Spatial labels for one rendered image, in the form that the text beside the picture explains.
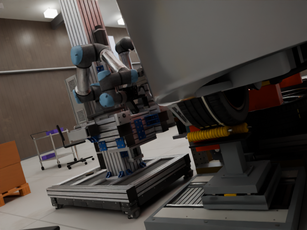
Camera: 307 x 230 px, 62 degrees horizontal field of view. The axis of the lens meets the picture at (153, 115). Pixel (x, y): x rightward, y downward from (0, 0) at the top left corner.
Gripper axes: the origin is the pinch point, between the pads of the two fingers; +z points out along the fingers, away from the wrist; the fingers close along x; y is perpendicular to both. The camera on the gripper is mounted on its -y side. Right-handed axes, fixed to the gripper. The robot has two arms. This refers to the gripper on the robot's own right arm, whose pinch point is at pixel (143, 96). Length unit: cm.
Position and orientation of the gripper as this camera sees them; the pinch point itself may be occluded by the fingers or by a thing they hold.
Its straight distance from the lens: 162.8
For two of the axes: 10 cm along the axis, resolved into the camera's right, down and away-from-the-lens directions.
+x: -7.9, 1.9, 5.8
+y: -2.6, -9.6, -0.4
